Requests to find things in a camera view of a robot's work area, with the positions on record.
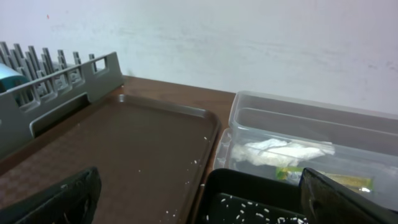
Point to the grey dishwasher rack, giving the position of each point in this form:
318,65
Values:
55,88

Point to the clear plastic bin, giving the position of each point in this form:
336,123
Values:
365,142

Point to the light blue bowl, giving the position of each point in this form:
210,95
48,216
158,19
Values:
10,78

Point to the green snack wrapper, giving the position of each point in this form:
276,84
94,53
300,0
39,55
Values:
357,184

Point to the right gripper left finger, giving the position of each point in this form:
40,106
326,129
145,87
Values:
72,200

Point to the dark brown serving tray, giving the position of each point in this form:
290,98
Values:
150,156

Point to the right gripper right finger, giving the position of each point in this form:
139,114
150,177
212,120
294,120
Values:
325,201

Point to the rice and nutshell waste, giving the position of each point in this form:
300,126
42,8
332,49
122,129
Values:
228,209

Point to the black waste tray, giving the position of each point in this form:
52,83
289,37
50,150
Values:
250,187

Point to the white napkin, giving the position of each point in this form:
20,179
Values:
280,153

